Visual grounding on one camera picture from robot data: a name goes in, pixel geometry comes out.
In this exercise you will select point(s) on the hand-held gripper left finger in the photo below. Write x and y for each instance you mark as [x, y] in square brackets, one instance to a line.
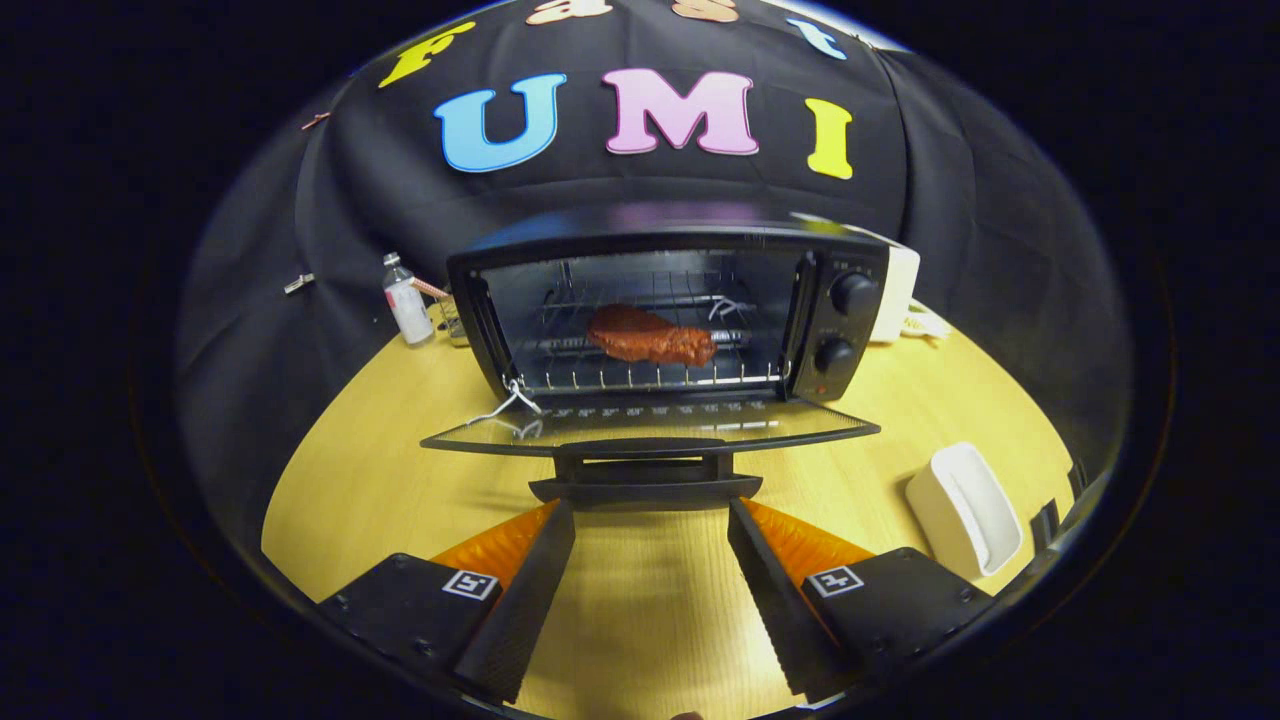
[520, 610]

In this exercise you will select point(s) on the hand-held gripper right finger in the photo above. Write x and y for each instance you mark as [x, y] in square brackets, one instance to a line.
[775, 610]

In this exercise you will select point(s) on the black toaster oven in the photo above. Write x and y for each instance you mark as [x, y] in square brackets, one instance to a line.
[835, 325]

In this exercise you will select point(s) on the reddish brown meat piece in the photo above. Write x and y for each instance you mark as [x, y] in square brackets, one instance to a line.
[650, 340]

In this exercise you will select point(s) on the white rectangular tray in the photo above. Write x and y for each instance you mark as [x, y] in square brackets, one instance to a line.
[940, 500]

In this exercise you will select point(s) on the clear bottle with red label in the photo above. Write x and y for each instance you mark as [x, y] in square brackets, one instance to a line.
[410, 315]

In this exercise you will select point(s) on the white divided dish with grains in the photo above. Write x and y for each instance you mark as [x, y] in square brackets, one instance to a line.
[925, 325]

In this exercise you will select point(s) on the thin pink stick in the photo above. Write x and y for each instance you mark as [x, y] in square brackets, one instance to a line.
[430, 288]

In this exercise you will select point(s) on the white box appliance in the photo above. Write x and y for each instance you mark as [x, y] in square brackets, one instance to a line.
[900, 290]

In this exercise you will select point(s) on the silver clip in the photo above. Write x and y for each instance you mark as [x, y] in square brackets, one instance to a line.
[298, 284]

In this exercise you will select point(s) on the black backdrop cloth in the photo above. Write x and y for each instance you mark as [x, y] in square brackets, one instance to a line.
[330, 200]

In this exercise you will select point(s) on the copper clip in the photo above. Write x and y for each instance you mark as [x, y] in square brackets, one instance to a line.
[316, 121]

